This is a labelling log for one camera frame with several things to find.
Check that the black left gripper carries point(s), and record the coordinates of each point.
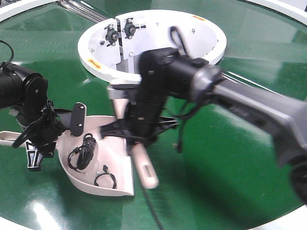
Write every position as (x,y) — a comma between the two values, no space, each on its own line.
(43,128)

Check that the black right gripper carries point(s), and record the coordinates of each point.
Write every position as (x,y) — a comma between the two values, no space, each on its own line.
(142,121)

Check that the pink hand brush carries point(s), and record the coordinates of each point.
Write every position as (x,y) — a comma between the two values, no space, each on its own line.
(137,151)

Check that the pink plastic dustpan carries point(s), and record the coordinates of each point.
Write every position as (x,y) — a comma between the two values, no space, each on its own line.
(109,173)

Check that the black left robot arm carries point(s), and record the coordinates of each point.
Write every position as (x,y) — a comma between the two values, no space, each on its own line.
(25,93)

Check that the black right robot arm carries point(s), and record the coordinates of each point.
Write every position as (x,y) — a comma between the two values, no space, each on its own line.
(174,87)

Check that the left steel roller strip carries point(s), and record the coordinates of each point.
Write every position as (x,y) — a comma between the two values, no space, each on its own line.
(83,10)

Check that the white outer rim left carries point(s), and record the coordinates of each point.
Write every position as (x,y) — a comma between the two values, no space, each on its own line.
(12,9)

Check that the white rim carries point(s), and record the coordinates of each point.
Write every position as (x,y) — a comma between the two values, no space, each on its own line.
(12,9)
(296,9)

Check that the white outer rim right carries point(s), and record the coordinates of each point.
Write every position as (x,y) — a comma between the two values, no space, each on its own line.
(296,9)

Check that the left black bearing mount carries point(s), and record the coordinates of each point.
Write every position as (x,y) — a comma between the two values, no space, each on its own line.
(111,35)

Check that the black bearing mount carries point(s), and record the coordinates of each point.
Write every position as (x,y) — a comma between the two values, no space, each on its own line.
(130,28)
(111,35)

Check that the right black bearing mount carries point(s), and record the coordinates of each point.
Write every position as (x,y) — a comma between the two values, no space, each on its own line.
(130,28)

